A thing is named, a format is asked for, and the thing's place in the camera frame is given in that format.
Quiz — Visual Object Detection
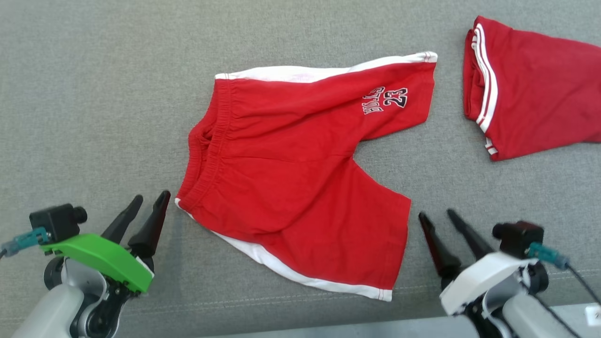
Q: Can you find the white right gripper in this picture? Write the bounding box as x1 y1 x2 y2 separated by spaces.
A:
417 208 539 316

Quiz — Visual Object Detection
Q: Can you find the teal plug camera cable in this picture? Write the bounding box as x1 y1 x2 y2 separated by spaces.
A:
0 227 50 259
526 241 601 307

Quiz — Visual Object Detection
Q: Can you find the red white-lined basketball jersey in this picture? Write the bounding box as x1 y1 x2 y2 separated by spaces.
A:
462 15 601 162

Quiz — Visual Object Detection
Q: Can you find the red shorts white side stripe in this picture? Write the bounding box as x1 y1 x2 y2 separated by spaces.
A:
174 51 439 302

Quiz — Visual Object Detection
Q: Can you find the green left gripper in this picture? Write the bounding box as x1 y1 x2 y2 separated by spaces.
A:
41 190 171 294

